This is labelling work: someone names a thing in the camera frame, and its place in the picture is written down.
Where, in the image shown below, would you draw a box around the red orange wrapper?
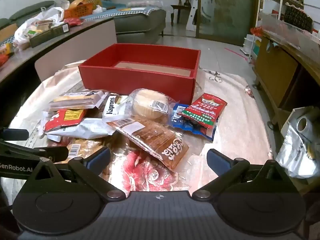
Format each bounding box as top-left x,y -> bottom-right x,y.
0,42 -> 14,67

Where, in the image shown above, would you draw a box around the floral tablecloth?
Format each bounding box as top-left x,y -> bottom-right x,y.
7,60 -> 275,200

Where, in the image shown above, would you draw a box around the round bun packet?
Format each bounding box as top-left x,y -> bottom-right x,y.
125,88 -> 177,126

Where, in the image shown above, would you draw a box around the white storage rack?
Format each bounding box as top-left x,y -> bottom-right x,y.
250,39 -> 262,64

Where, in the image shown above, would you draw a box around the white plastic bag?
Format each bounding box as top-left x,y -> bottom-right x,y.
14,7 -> 65,46

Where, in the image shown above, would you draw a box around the white board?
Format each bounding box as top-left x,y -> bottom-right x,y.
186,0 -> 200,32

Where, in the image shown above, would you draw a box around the dark long box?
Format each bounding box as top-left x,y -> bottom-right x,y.
29,22 -> 70,48

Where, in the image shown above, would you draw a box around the red snack bag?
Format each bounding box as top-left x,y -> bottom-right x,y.
64,17 -> 84,27

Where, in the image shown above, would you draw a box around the white stacked containers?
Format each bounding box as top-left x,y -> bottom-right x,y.
243,34 -> 255,55

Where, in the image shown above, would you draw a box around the silver foil bag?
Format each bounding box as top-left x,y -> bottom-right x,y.
275,115 -> 320,179

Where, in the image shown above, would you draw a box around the wooden cabinet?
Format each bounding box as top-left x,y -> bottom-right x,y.
252,26 -> 320,130

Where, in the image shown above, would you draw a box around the white cardboard box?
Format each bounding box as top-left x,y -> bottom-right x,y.
280,106 -> 320,137

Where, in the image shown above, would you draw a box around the white wafer packet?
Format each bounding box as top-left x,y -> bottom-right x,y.
102,94 -> 133,123

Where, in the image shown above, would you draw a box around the white silver snack packet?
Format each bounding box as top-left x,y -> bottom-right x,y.
45,117 -> 116,142

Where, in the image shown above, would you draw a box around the clear plastic sheet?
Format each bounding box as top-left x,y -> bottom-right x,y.
260,12 -> 320,53

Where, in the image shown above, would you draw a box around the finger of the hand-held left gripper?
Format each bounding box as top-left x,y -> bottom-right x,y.
0,140 -> 69,163
0,128 -> 30,142

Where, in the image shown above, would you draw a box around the red green spicy strip packet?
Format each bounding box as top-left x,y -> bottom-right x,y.
179,93 -> 228,130

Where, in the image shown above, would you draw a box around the clear wafer bar packet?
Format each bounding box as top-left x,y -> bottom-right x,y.
49,90 -> 110,110

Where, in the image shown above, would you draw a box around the red cardboard box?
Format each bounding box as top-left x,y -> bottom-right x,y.
78,43 -> 202,105

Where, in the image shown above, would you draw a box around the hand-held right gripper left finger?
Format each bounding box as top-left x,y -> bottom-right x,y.
24,147 -> 125,202

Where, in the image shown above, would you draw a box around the clear plastic bag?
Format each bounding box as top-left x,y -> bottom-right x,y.
54,0 -> 70,10

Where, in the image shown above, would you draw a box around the red yellow snack packet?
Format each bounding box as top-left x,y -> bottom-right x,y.
44,109 -> 88,133

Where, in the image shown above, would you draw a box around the silver roll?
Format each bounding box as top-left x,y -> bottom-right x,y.
296,116 -> 314,133

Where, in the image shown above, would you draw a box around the orange round object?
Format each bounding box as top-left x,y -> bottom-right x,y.
69,0 -> 87,10

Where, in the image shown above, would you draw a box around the blue patterned sofa cover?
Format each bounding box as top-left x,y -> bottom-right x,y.
80,4 -> 163,22

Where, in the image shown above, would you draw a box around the white wire rack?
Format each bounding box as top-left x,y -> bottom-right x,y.
259,0 -> 320,34

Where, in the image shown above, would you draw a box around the glass sliding door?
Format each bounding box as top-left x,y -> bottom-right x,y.
195,0 -> 260,40

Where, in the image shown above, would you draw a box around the dark curved coffee table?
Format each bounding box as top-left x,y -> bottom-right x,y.
0,17 -> 118,110

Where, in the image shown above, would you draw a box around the pink fly swatter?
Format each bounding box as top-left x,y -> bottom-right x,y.
224,47 -> 253,62

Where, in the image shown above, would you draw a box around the grey green sofa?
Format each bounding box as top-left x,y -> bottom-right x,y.
0,0 -> 167,44

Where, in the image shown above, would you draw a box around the orange plastic basket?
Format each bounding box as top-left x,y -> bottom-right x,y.
64,2 -> 97,19

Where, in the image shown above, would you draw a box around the brown cracker packet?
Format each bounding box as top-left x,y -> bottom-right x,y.
107,117 -> 190,173

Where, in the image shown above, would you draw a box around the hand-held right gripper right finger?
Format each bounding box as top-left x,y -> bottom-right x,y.
191,148 -> 299,202

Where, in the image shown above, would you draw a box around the blue snack packet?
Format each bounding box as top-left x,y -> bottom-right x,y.
171,103 -> 218,143

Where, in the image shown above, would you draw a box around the clear plastic package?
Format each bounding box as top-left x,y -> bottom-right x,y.
126,0 -> 164,8

